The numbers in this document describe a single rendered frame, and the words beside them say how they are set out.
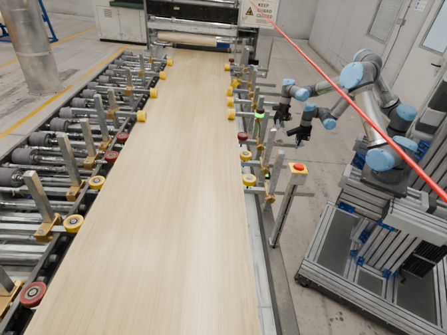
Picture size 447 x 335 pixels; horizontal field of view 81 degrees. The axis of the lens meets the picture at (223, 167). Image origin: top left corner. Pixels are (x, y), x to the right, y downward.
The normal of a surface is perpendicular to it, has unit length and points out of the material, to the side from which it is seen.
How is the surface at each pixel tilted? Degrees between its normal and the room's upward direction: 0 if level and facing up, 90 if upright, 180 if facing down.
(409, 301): 0
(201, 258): 0
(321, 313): 0
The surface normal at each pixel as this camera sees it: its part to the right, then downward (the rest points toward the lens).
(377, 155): -0.81, 0.37
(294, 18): -0.03, 0.60
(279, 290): 0.09, -0.80
